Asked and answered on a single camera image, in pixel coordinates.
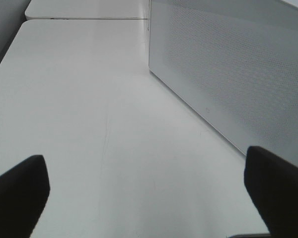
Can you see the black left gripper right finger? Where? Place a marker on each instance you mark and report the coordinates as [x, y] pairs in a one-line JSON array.
[[272, 184]]

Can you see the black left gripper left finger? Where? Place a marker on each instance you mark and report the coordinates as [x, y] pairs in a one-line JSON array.
[[24, 191]]

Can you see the white microwave door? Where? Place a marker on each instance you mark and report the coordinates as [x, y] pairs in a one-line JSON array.
[[234, 62]]

